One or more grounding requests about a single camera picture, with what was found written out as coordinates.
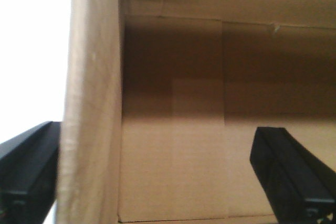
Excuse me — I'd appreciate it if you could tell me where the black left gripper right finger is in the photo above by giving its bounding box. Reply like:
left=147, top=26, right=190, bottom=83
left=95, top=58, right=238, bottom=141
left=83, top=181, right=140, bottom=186
left=249, top=127, right=335, bottom=223

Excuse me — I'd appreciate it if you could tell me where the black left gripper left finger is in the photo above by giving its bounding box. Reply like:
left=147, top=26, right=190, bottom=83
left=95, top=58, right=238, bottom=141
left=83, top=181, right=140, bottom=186
left=1, top=121, right=61, bottom=223

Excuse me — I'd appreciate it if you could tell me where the brown cardboard box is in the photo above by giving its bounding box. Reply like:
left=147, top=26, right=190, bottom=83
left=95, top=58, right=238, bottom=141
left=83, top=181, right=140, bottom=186
left=56, top=0, right=335, bottom=223

